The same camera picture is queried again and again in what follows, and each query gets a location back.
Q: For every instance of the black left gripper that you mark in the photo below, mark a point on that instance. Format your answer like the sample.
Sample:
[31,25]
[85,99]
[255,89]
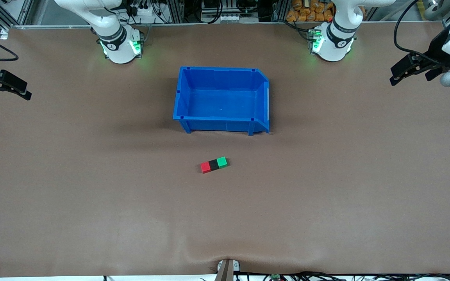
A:
[438,46]

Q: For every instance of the green cube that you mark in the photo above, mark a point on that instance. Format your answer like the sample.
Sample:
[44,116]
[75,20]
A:
[222,162]

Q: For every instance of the red cube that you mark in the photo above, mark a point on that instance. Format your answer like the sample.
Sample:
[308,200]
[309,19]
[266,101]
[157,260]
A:
[205,168]

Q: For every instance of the black cube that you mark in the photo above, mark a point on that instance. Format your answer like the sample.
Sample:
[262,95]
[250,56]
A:
[213,165]

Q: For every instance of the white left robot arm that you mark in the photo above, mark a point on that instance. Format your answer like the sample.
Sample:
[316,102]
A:
[334,43]

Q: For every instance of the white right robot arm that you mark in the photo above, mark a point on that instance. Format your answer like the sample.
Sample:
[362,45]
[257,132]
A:
[119,50]

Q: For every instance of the orange snack packets pile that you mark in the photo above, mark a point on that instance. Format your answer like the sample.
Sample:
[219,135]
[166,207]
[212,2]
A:
[311,11]

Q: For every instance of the brown table mat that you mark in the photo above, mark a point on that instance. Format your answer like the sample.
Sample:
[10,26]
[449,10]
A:
[92,218]

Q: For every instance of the white power strip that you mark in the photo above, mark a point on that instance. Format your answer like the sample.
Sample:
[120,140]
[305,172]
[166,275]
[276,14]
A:
[147,11]

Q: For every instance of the white terminal block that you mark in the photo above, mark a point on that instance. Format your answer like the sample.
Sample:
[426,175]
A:
[231,18]

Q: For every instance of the blue plastic storage bin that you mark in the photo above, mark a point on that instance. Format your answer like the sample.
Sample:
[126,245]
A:
[221,105]

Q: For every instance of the small green connector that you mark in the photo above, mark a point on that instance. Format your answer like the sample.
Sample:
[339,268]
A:
[275,277]

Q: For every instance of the aluminium table frame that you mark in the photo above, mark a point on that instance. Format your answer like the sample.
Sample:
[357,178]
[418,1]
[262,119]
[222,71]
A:
[25,26]

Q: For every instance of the front camera mount post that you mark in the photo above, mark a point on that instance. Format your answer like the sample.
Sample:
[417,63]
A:
[225,271]

